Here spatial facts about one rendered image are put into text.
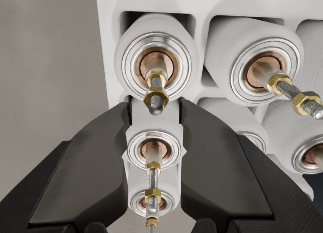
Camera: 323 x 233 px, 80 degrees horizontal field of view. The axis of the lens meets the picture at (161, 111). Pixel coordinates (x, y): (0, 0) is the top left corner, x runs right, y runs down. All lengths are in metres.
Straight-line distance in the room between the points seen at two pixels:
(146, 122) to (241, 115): 0.13
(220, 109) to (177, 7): 0.15
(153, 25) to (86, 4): 0.29
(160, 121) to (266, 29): 0.15
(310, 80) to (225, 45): 0.12
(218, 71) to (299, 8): 0.14
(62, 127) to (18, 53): 0.21
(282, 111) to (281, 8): 0.15
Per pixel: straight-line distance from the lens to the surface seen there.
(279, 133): 0.35
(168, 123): 0.26
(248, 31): 0.23
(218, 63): 0.24
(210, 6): 0.28
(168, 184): 0.34
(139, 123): 0.26
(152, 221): 0.34
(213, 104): 0.33
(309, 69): 0.31
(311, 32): 0.34
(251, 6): 0.30
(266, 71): 0.22
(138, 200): 0.36
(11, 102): 0.64
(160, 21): 0.21
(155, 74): 0.18
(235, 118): 0.29
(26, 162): 0.77
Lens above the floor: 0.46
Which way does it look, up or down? 59 degrees down
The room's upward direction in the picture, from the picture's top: 178 degrees clockwise
